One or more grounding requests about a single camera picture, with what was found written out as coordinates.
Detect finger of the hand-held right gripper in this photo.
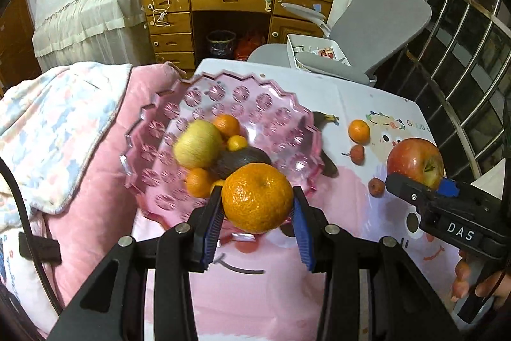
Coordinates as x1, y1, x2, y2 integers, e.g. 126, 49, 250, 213
436, 177, 503, 206
385, 172, 442, 212

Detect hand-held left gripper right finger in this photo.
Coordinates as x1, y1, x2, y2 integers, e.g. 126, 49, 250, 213
291, 185, 462, 341

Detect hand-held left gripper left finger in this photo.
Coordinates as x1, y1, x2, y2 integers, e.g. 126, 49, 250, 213
47, 185, 225, 341

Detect red apple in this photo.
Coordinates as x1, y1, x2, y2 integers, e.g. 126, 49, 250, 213
386, 138, 445, 190

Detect large orange mandarin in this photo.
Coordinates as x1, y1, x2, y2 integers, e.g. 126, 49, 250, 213
221, 162, 295, 234

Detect dark avocado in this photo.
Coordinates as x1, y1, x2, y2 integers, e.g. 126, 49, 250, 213
211, 148, 272, 180

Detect yellow-green apple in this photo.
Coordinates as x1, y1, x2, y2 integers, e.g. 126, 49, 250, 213
173, 120, 223, 170

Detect pink glass fruit bowl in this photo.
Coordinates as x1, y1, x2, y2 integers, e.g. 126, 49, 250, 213
119, 70, 325, 234

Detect person's right hand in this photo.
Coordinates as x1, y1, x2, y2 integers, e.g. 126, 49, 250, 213
452, 248, 511, 302

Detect small red hawthorn berry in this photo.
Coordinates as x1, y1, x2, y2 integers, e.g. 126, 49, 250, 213
343, 144, 366, 166
368, 177, 386, 197

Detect dark overripe banana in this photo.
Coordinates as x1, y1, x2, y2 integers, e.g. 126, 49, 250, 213
295, 111, 341, 179

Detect pink quilt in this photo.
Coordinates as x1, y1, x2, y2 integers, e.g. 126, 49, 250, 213
24, 61, 188, 326

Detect metal window grille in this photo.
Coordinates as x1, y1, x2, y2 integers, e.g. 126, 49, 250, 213
375, 0, 511, 202

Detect black clip block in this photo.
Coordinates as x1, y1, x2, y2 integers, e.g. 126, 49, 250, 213
18, 231, 62, 266

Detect grey office chair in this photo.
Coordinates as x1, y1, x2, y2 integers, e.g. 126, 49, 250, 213
248, 0, 437, 86

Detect white plastic tray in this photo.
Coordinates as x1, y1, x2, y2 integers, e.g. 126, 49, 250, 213
286, 33, 352, 70

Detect dark trash bin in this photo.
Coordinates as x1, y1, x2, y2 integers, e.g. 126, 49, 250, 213
206, 30, 236, 59

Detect red plastic bag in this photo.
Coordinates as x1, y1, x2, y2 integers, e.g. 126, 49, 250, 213
235, 31, 267, 62

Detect pastel patterned blanket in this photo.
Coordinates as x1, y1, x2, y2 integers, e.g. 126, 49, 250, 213
0, 62, 134, 216

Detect white lace cover cloth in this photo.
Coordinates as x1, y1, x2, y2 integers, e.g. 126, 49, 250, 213
32, 0, 154, 68

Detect brown wooden door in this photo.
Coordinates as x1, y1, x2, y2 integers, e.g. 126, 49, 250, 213
0, 0, 41, 90

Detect black cable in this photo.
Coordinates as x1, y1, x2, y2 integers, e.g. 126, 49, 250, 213
0, 157, 62, 310

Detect white charging cable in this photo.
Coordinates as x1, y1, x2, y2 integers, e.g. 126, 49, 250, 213
148, 0, 172, 26

